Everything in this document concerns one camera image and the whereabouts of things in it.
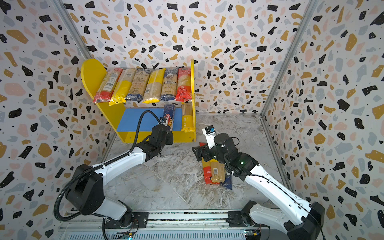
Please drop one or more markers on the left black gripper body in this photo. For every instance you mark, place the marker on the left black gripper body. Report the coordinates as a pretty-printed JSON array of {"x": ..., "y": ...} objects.
[{"x": 168, "y": 139}]

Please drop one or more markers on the yellow top spaghetti bag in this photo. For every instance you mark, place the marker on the yellow top spaghetti bag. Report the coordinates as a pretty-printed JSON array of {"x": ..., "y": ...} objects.
[{"x": 154, "y": 88}]

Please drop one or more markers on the blue white spaghetti bag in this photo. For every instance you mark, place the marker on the blue white spaghetti bag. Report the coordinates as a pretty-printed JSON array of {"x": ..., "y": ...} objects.
[{"x": 170, "y": 83}]

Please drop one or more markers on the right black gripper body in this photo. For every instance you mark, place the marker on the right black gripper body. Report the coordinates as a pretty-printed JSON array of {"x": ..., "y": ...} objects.
[{"x": 201, "y": 151}]

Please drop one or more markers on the dark blue spaghetti bag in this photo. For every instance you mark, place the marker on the dark blue spaghetti bag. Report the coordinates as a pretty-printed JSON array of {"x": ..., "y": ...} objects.
[{"x": 139, "y": 85}]

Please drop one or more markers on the red label spaghetti bag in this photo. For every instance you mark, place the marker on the red label spaghetti bag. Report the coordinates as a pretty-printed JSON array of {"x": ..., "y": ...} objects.
[{"x": 106, "y": 89}]

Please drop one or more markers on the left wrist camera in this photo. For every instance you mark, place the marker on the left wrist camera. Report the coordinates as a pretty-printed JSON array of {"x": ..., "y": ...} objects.
[{"x": 164, "y": 121}]

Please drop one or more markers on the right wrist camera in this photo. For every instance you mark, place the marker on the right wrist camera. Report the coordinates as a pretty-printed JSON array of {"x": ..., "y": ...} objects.
[{"x": 209, "y": 133}]

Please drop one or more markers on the yellow spaghetti bag with text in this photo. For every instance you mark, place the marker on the yellow spaghetti bag with text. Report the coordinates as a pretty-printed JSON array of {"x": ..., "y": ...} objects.
[{"x": 187, "y": 117}]

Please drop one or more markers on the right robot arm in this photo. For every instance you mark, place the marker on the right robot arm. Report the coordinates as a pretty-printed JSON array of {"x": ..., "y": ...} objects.
[{"x": 295, "y": 217}]

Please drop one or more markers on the long yellow spaghetti bag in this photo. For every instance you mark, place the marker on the long yellow spaghetti bag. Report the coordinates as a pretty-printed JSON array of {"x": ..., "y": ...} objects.
[{"x": 122, "y": 87}]

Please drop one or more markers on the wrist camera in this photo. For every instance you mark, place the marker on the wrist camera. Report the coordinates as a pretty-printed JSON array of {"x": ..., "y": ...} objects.
[
  {"x": 209, "y": 133},
  {"x": 164, "y": 121}
]

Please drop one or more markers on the red bag underneath pile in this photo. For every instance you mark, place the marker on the red bag underneath pile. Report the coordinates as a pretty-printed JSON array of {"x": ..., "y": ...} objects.
[{"x": 208, "y": 173}]

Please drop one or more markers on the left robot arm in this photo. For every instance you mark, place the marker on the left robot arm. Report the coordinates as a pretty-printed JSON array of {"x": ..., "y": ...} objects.
[{"x": 85, "y": 191}]

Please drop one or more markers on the navy spaghetti bag far right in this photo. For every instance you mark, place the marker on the navy spaghetti bag far right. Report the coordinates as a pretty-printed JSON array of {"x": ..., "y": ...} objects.
[{"x": 227, "y": 182}]

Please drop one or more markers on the metal base rail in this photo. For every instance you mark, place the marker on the metal base rail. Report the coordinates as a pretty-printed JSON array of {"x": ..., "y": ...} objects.
[{"x": 170, "y": 225}]

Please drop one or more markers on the blue Barilla spaghetti bag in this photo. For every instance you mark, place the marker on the blue Barilla spaghetti bag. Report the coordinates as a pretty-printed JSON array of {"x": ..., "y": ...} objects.
[{"x": 169, "y": 115}]

